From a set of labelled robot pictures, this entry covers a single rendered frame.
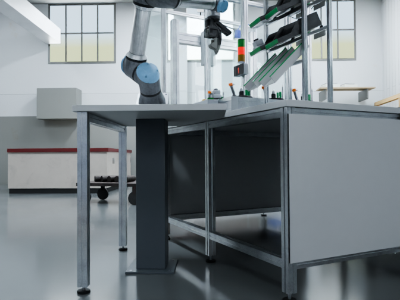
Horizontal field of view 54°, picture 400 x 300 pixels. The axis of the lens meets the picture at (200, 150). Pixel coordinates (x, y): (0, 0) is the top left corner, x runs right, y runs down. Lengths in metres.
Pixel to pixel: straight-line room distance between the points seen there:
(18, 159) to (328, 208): 6.32
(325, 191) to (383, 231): 0.42
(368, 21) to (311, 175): 8.65
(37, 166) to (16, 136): 2.83
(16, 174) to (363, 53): 7.78
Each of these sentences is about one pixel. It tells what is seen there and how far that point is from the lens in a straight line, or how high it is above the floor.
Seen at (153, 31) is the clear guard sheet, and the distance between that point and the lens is 3.48.
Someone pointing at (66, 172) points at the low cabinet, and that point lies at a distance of 7.20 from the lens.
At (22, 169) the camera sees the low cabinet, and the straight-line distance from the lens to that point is 7.50.
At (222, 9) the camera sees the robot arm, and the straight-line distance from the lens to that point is 2.25.
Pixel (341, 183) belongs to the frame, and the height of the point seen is 0.50.
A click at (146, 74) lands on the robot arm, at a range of 2.09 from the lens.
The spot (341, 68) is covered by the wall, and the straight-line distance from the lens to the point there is 9.78.
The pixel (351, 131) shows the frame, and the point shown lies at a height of 0.73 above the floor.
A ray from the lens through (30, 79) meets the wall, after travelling 10.16.
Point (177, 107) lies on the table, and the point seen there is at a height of 0.84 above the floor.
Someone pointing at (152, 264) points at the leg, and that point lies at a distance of 2.23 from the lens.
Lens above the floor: 0.62
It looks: 1 degrees up
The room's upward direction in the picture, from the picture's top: straight up
